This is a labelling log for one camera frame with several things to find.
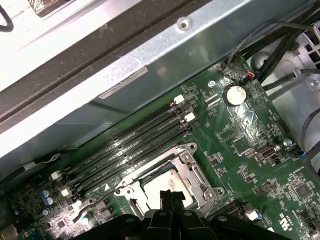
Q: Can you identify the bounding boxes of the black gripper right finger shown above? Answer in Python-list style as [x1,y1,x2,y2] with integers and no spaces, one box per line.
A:
[172,191,272,240]

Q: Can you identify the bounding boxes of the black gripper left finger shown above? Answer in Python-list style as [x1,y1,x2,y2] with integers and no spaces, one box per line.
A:
[102,189,174,240]

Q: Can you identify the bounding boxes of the silver CPU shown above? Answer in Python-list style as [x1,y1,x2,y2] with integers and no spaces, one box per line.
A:
[141,166,193,211]

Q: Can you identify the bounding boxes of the metal socket cover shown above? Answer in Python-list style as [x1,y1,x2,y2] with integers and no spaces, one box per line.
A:
[129,149,218,218]

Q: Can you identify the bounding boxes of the wire locking lever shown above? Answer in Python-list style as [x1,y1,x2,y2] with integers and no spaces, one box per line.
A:
[71,198,118,225]

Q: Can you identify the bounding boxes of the CPU socket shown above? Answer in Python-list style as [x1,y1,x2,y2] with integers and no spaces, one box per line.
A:
[112,141,226,221]

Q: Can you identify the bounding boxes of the RAM slot white latches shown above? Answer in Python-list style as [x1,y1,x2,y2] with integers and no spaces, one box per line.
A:
[217,209,259,226]
[60,111,197,198]
[50,94,186,181]

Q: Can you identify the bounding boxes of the green motherboard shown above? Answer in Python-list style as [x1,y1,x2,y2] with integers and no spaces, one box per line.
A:
[0,62,320,240]

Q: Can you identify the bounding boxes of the silver internal USB port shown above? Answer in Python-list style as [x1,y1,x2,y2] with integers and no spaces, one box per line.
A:
[254,145,279,161]

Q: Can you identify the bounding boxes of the silver coin battery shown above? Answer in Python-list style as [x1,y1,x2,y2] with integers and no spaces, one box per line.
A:
[223,84,248,108]

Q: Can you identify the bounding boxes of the black PC case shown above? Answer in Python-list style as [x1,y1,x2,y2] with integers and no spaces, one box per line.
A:
[0,0,320,240]

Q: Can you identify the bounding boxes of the black cable white label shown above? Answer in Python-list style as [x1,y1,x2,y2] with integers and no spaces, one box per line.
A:
[0,152,62,181]

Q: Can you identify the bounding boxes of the black round cable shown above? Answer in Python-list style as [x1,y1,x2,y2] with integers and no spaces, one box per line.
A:
[257,12,320,85]

